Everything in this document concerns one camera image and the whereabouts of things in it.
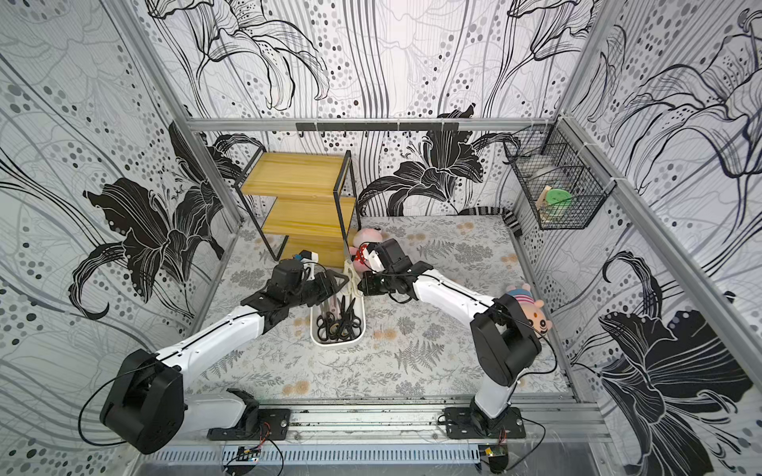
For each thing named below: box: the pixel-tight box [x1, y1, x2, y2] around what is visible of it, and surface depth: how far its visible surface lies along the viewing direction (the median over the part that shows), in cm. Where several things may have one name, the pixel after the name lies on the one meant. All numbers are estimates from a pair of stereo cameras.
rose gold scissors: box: [328, 295, 342, 321], surface depth 95 cm
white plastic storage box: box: [309, 288, 367, 348], surface depth 90 cm
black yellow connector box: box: [478, 444, 509, 475], surface depth 71 cm
